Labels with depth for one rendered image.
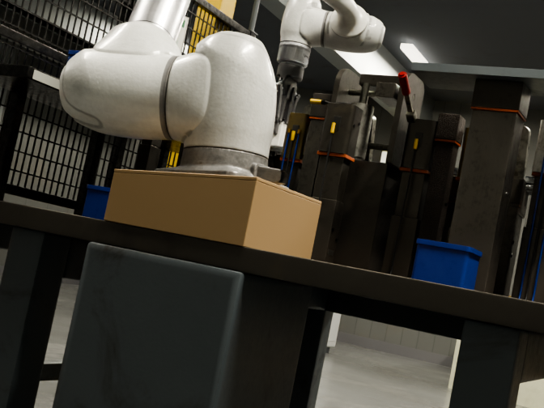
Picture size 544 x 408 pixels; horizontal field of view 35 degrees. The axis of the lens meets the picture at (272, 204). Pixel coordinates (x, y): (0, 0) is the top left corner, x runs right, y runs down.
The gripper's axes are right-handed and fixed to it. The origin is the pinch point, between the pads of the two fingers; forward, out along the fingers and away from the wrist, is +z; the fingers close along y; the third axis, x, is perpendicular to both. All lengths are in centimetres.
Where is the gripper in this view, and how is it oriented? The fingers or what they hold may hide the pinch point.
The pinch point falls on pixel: (277, 135)
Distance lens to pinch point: 241.3
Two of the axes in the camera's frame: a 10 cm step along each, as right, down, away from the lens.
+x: -8.7, -1.4, 4.8
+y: 4.6, 1.6, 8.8
